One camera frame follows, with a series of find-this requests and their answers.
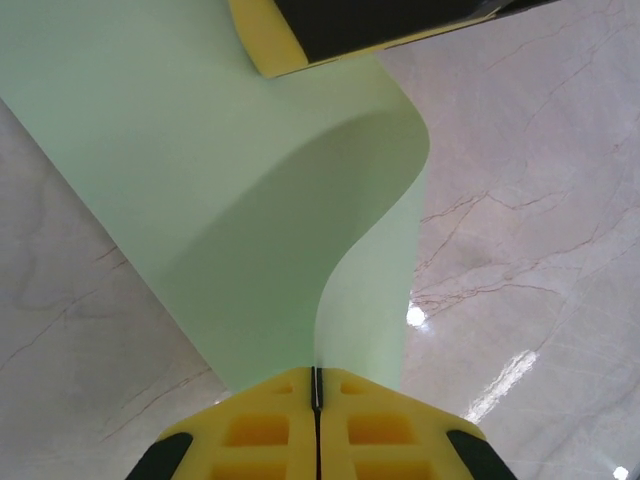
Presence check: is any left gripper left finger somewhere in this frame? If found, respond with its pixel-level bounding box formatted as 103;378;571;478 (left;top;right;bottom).
124;366;318;480

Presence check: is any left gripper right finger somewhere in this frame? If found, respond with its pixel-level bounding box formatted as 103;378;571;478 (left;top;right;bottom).
316;367;517;480

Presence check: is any light green paper sheet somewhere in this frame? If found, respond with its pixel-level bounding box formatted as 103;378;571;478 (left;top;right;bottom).
0;0;433;396

